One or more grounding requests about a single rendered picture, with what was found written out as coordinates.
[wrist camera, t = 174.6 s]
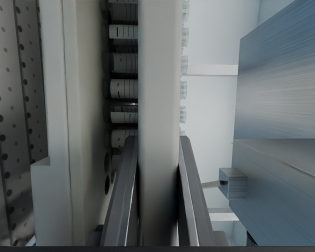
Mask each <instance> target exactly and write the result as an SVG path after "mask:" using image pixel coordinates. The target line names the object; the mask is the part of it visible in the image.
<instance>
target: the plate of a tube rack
mask: <svg viewBox="0 0 315 252"><path fill-rule="evenodd" d="M182 8H183V0H138V246H177V218H178V169H179V134H180V92H181V50H182Z"/></svg>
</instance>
